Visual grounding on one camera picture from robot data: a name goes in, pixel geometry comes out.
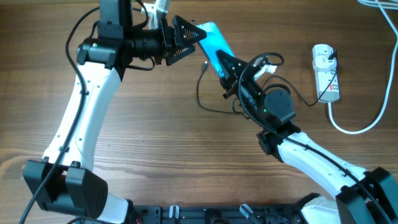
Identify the white coiled power cable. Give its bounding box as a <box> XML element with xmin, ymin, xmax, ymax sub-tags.
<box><xmin>327</xmin><ymin>0</ymin><xmax>398</xmax><ymax>135</ymax></box>

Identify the white charger adapter plug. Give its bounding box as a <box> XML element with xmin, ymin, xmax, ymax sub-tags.
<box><xmin>312</xmin><ymin>55</ymin><xmax>336</xmax><ymax>72</ymax></box>

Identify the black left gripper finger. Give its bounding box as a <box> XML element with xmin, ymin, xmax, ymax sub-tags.
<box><xmin>172</xmin><ymin>16</ymin><xmax>206</xmax><ymax>48</ymax></box>
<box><xmin>165</xmin><ymin>45</ymin><xmax>195</xmax><ymax>66</ymax></box>

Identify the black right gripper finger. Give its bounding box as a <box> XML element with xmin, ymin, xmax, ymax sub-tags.
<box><xmin>216</xmin><ymin>50</ymin><xmax>246</xmax><ymax>82</ymax></box>
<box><xmin>220</xmin><ymin>78</ymin><xmax>238</xmax><ymax>99</ymax></box>

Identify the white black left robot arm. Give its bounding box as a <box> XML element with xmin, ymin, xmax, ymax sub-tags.
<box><xmin>23</xmin><ymin>0</ymin><xmax>206</xmax><ymax>223</ymax></box>

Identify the black USB charging cable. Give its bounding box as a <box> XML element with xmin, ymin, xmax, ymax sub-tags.
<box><xmin>195</xmin><ymin>49</ymin><xmax>338</xmax><ymax>121</ymax></box>

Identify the smartphone with cyan screen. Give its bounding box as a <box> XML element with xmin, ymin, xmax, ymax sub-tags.
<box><xmin>197</xmin><ymin>21</ymin><xmax>234</xmax><ymax>78</ymax></box>

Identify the white power extension socket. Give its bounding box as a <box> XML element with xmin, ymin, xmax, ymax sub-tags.
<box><xmin>312</xmin><ymin>44</ymin><xmax>340</xmax><ymax>104</ymax></box>

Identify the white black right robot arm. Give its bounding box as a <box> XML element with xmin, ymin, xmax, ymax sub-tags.
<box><xmin>216</xmin><ymin>50</ymin><xmax>397</xmax><ymax>223</ymax></box>

